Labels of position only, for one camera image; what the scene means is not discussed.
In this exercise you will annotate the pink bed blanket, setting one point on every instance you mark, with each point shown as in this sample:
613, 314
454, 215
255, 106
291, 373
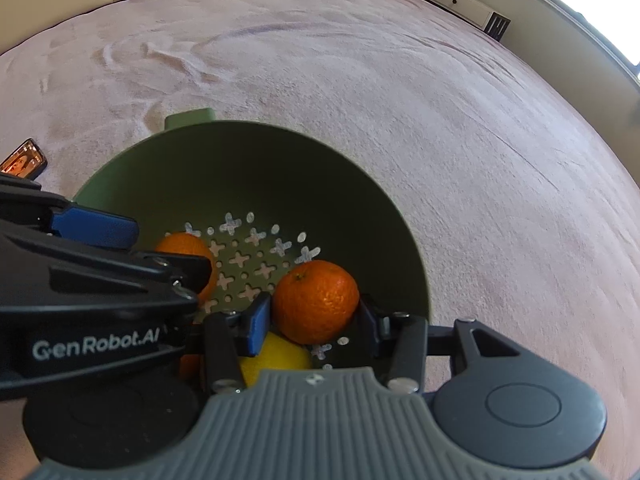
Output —
525, 218

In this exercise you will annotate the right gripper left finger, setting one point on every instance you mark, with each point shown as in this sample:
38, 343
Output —
230, 335

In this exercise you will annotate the green colander bowl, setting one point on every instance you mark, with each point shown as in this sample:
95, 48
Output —
263, 199

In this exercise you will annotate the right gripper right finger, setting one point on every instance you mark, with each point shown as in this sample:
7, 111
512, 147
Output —
492, 397

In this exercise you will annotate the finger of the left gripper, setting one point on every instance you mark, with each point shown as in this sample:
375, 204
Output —
95, 227

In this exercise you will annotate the smartphone with lit screen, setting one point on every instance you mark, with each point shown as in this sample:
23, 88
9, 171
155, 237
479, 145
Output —
26, 162

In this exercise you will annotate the white bedside table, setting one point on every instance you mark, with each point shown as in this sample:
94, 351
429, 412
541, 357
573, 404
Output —
477, 14

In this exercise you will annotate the yellow lemon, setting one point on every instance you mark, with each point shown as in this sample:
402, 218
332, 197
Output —
277, 354

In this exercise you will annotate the orange mandarin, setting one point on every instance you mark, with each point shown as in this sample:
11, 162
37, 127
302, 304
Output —
197, 264
314, 302

